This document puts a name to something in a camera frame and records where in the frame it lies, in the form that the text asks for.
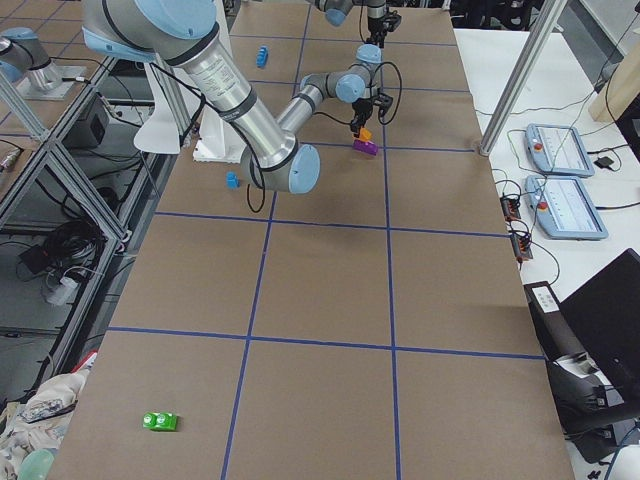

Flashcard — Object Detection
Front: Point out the green toy brick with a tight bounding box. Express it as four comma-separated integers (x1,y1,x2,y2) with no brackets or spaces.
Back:
141,411,179,432

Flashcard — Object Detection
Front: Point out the orange relay board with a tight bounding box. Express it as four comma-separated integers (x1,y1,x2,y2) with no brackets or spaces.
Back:
500,195,521,222
510,233,533,264

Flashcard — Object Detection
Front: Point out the orange trapezoid block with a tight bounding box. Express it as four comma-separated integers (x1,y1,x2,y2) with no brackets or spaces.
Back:
356,127,372,142

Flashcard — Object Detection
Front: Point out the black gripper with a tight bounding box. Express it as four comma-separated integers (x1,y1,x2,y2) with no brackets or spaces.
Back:
350,98,375,135

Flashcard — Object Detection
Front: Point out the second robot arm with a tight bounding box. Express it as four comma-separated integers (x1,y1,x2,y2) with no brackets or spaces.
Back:
1,27,86,101

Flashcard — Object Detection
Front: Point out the black laptop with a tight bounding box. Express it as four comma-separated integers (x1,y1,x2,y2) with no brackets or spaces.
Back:
560,248,639,401

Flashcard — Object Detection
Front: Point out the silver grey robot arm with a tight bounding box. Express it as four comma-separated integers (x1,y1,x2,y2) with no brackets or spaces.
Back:
83,1,393,194

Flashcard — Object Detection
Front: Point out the purple trapezoid block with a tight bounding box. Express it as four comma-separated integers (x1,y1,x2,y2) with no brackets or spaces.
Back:
352,139,378,156

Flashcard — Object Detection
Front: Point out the upper teach pendant tablet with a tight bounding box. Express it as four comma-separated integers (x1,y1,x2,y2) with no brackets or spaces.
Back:
525,123,595,178

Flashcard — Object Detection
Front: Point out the aluminium frame post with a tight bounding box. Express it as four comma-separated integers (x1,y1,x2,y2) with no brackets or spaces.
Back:
479,0,568,157

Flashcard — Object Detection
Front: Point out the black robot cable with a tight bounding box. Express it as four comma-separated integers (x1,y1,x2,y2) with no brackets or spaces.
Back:
149,59,402,214

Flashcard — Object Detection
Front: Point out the upper orange relay board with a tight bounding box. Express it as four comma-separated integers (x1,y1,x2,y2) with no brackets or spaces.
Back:
500,195,521,222

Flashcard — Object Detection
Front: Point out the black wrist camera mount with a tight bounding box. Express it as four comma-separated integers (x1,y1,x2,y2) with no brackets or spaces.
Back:
374,92,394,116

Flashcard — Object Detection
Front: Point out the small blue toy block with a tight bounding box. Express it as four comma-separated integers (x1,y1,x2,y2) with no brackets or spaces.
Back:
226,171,241,190

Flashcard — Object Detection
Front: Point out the lower teach pendant tablet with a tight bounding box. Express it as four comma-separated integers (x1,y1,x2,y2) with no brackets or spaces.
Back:
524,175,608,241

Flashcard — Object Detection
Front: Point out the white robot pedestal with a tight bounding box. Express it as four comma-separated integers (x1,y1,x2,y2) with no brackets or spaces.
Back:
192,0,251,166

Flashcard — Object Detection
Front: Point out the teach pendant tablet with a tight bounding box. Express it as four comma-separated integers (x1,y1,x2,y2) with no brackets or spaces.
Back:
525,123,595,178
524,175,608,241

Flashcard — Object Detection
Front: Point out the lower orange relay board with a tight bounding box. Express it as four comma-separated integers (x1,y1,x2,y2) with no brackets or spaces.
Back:
510,233,533,264

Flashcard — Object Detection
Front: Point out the long blue toy brick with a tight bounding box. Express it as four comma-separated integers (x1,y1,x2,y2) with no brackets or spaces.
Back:
256,45,269,68

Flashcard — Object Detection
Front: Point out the patterned cloth bag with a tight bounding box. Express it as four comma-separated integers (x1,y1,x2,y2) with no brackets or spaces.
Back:
1,370,89,479

